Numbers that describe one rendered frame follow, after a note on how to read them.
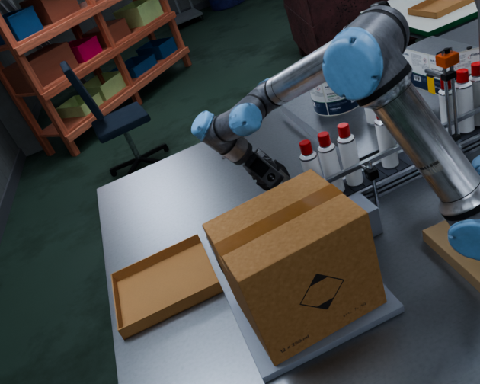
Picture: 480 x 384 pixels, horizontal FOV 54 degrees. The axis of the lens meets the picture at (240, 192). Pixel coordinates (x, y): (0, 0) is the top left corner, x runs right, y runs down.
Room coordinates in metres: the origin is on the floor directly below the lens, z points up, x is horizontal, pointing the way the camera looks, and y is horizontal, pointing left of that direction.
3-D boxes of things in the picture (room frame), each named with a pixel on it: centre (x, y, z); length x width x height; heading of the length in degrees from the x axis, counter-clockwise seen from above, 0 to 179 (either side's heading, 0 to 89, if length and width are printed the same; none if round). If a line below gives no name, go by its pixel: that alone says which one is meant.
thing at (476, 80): (1.25, -0.79, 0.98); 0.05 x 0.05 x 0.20
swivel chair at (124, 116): (3.79, 0.73, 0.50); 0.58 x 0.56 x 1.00; 83
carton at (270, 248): (0.84, -0.06, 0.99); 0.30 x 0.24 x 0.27; 101
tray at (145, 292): (1.11, 0.31, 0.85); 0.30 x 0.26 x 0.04; 97
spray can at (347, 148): (1.19, -0.34, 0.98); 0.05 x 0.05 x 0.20
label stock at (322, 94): (1.75, -0.51, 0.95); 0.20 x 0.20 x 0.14
